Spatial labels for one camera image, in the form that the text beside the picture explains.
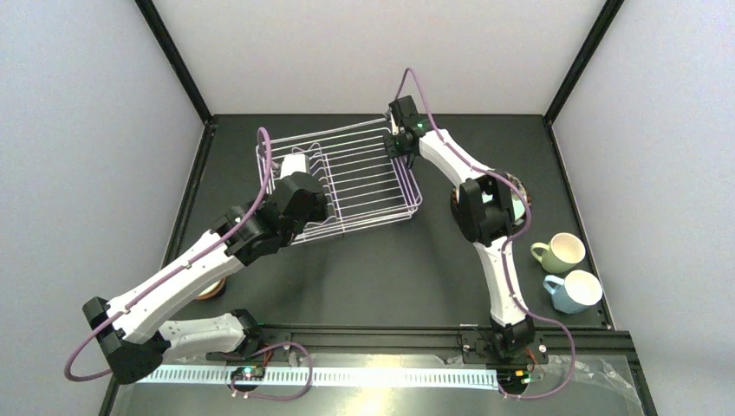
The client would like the black left frame post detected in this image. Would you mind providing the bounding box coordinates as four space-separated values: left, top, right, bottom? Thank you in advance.
134 0 212 125

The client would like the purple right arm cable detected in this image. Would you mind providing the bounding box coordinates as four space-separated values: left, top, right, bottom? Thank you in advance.
394 67 578 401

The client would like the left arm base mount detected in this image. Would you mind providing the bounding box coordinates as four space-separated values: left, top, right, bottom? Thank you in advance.
205 341 292 401

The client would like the blue ceramic mug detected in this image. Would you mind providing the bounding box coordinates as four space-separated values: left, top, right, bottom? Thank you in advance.
543 270 603 315

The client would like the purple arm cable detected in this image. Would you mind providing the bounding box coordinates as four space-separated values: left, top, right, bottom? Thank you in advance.
62 126 315 401
394 67 578 401

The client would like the green ceramic mug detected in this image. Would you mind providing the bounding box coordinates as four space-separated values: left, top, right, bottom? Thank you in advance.
530 232 587 274

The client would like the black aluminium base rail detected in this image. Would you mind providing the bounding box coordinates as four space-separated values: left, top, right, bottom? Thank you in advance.
100 327 659 416

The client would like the black right frame post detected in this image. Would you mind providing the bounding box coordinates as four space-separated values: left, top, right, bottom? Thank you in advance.
543 0 625 127

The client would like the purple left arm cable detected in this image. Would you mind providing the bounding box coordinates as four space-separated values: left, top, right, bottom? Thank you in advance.
62 126 315 401

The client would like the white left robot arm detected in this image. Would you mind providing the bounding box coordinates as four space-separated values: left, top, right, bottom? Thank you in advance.
82 154 328 385

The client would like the white slotted cable duct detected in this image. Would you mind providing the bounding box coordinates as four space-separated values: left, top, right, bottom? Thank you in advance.
141 365 498 390

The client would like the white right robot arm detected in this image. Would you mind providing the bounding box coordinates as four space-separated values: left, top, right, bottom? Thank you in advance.
383 95 535 361

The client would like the white wire dish rack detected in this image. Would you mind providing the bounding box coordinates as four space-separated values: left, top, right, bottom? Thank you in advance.
268 118 422 244

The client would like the mint green brown bowl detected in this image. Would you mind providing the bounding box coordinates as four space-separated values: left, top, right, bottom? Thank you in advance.
195 279 226 301

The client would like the black frame post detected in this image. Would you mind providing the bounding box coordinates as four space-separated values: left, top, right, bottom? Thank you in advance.
543 0 625 127
134 0 212 125

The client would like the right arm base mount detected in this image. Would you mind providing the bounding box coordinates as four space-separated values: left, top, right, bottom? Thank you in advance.
456 322 546 395

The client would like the mint green flower plate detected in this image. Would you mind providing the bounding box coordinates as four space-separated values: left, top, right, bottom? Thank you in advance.
481 192 525 226

